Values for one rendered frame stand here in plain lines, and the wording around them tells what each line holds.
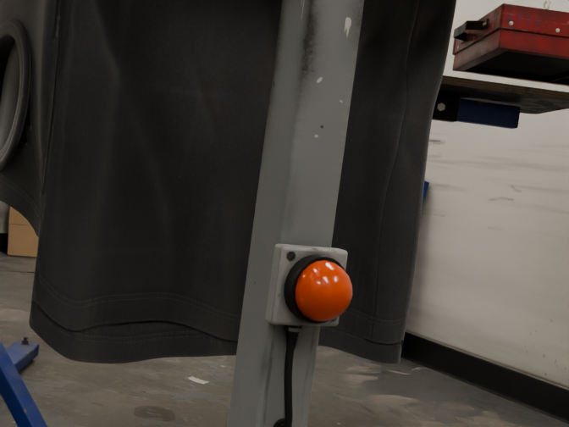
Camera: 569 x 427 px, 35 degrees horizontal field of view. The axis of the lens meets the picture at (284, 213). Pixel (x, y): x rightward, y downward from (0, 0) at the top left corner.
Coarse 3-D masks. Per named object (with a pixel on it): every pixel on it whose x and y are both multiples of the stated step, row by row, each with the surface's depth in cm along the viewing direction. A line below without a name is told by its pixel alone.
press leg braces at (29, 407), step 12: (0, 348) 197; (0, 360) 195; (0, 372) 194; (12, 372) 195; (0, 384) 194; (12, 384) 193; (24, 384) 195; (12, 396) 192; (24, 396) 193; (12, 408) 192; (24, 408) 191; (36, 408) 193; (24, 420) 190; (36, 420) 191
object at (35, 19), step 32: (0, 0) 94; (32, 0) 81; (0, 32) 87; (32, 32) 80; (0, 64) 91; (32, 64) 80; (0, 96) 92; (32, 96) 80; (0, 128) 89; (32, 128) 80; (0, 160) 83; (32, 160) 82; (0, 192) 85; (32, 192) 83; (32, 224) 83
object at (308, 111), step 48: (288, 0) 58; (336, 0) 57; (288, 48) 58; (336, 48) 57; (288, 96) 57; (336, 96) 57; (288, 144) 57; (336, 144) 58; (288, 192) 57; (336, 192) 58; (288, 240) 57; (240, 336) 60; (240, 384) 59
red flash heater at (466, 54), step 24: (504, 24) 182; (528, 24) 182; (552, 24) 182; (456, 48) 222; (480, 48) 198; (504, 48) 183; (528, 48) 183; (552, 48) 183; (480, 72) 225; (504, 72) 225; (528, 72) 223; (552, 72) 217
